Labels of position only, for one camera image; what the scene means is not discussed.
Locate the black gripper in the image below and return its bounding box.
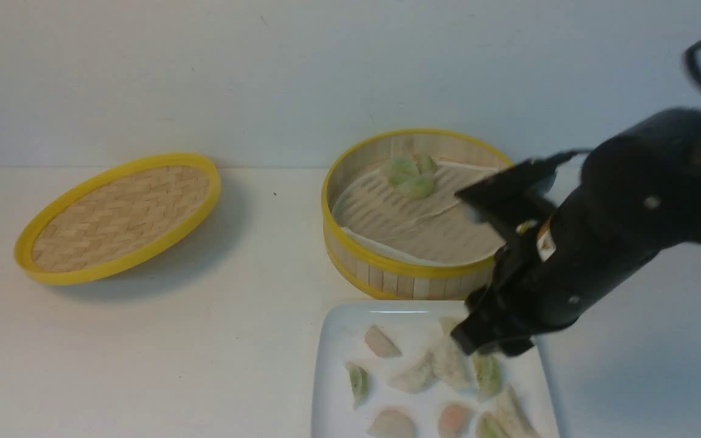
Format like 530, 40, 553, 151
451, 108, 701, 356

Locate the bamboo steamer basket yellow rim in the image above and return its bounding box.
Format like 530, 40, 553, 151
321, 128, 512, 300

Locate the green steamed dumpling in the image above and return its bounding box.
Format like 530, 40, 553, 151
380, 157, 420, 187
475, 411, 510, 438
344, 361, 371, 410
396, 173, 436, 200

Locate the white steamed dumpling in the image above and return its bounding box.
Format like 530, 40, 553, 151
495, 384, 541, 437

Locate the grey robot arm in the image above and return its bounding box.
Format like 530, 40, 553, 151
451, 108, 701, 357

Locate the pale steamed dumpling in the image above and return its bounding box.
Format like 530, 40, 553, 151
414, 153, 438, 175

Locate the white dumpling on plate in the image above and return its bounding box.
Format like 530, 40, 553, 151
430, 335, 471, 392
366, 408, 417, 437
388, 351, 436, 394

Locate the pink dumpling on plate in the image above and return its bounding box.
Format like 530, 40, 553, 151
364, 325, 402, 360

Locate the orange dumpling on plate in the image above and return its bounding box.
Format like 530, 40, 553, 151
437, 402, 476, 437

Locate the white square plate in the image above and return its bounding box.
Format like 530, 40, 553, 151
311, 301, 560, 437

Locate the white steamer liner cloth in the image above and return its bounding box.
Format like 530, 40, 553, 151
329, 161, 503, 267

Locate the bamboo steamer lid yellow rim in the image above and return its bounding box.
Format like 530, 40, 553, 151
13, 153, 221, 286

